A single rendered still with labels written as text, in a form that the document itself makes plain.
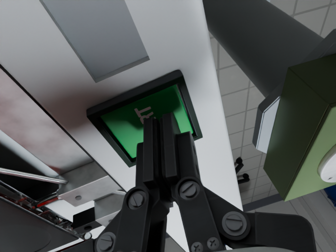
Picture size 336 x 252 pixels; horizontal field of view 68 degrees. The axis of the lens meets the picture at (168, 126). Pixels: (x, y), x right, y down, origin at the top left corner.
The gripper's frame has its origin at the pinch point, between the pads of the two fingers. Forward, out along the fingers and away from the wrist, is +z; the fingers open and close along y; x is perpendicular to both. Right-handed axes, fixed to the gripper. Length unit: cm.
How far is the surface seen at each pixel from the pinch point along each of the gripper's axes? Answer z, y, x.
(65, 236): 4.8, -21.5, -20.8
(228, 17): 55, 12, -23
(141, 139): 2.4, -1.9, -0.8
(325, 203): 88, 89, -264
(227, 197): 3.7, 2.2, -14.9
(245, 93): 107, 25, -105
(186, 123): 3.1, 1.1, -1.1
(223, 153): 3.9, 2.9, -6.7
